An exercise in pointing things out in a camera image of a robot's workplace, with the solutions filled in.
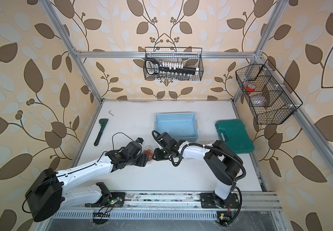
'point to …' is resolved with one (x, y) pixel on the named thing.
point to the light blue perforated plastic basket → (184, 126)
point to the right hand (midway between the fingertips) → (154, 157)
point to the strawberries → (148, 152)
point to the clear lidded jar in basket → (259, 100)
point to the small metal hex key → (110, 113)
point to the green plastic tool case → (233, 133)
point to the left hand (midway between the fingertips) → (143, 157)
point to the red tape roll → (250, 87)
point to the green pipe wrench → (103, 121)
